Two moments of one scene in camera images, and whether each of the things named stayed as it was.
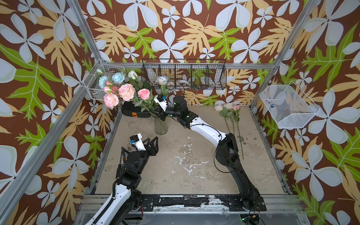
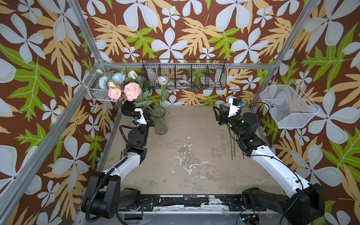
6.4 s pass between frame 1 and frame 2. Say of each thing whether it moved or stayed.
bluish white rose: stayed
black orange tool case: stayed
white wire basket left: stayed
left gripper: moved
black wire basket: stayed
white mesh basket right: stayed
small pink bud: moved
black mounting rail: stayed
